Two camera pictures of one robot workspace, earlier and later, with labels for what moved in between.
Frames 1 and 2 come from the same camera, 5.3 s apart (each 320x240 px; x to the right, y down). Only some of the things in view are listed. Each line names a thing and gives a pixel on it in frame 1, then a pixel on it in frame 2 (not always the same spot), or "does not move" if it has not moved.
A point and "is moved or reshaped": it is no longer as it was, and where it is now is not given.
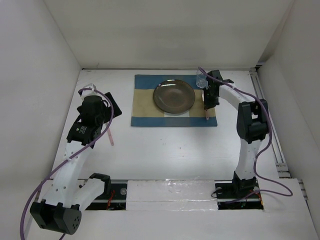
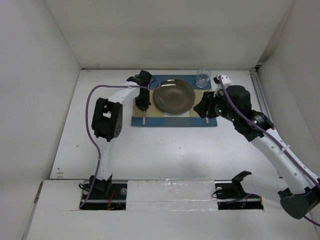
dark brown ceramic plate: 174,96 does not move
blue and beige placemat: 145,113 does not move
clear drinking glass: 201,80 does not move
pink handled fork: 110,136 is moved or reshaped
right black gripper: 208,104 to 207,102
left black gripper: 108,111 to 143,105
